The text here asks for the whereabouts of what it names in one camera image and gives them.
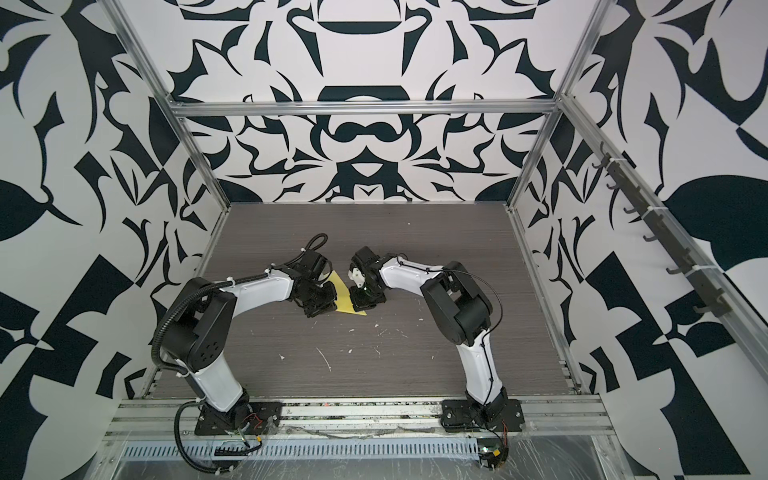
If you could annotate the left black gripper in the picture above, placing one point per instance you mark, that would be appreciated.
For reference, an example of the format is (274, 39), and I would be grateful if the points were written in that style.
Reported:
(313, 311)

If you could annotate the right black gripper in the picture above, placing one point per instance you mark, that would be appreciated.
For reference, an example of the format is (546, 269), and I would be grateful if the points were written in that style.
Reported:
(359, 303)

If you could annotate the yellow square paper sheet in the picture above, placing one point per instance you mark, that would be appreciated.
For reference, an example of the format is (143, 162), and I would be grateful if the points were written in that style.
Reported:
(343, 300)

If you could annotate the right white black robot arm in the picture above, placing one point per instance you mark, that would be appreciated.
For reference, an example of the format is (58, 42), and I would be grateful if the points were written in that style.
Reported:
(459, 308)

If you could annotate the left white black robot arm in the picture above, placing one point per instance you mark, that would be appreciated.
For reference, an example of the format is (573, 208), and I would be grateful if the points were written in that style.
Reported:
(191, 337)

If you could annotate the small green-lit electronics box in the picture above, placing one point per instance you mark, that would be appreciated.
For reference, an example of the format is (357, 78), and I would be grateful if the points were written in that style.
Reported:
(492, 453)

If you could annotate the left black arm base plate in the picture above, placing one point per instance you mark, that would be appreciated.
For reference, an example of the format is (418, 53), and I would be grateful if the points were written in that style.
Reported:
(254, 418)

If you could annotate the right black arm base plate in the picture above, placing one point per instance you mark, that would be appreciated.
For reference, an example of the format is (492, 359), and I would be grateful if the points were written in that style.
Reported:
(480, 415)

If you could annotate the white slotted cable duct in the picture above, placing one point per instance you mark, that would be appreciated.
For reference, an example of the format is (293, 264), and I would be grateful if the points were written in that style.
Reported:
(337, 449)

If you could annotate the aluminium front rail frame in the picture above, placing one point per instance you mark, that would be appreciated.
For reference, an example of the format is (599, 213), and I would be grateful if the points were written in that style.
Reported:
(340, 418)

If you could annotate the black wall hook rail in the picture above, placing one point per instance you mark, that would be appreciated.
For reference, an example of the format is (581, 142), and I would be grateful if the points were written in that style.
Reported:
(659, 221)

